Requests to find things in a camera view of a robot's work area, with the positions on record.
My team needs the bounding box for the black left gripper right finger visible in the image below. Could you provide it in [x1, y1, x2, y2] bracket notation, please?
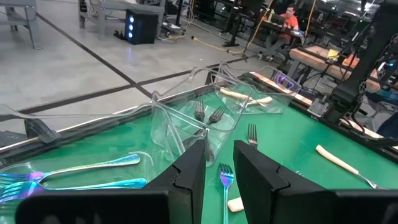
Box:
[233, 139, 336, 224]

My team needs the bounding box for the yellow cloth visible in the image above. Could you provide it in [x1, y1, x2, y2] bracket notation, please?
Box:
[326, 48, 340, 62]

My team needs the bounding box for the person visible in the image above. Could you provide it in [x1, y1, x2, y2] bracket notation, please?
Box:
[267, 4, 301, 60]
[376, 111, 398, 139]

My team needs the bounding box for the yellow cable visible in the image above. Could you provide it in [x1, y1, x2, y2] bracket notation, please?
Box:
[304, 0, 318, 35]
[191, 0, 274, 55]

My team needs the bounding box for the grey metal workbench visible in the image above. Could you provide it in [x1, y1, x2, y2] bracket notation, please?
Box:
[0, 0, 44, 50]

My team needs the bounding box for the iridescent blue metal fork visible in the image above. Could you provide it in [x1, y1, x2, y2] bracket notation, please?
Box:
[218, 162, 234, 224]
[0, 177, 149, 203]
[0, 154, 141, 187]

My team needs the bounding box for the black desk stand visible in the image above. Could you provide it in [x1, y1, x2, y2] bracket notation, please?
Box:
[222, 12, 241, 48]

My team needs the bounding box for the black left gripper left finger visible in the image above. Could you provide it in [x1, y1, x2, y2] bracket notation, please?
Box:
[144, 139, 206, 224]

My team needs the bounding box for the black computer with blue lights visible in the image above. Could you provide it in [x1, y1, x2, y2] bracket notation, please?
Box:
[124, 9, 159, 45]

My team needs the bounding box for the small grey bracket plate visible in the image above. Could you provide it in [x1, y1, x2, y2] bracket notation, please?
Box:
[307, 98, 328, 118]

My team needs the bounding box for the clear plastic bin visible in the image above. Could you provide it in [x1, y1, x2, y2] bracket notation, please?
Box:
[150, 67, 246, 167]
[0, 101, 175, 200]
[214, 61, 302, 115]

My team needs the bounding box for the green table mat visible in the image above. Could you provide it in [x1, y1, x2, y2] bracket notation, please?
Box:
[0, 90, 398, 224]

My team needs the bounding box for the computer with purple lights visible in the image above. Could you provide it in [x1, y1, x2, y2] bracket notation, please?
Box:
[272, 68, 295, 91]

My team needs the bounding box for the dark metal fork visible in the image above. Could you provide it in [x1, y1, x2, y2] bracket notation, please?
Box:
[247, 123, 259, 149]
[183, 105, 226, 149]
[193, 99, 206, 123]

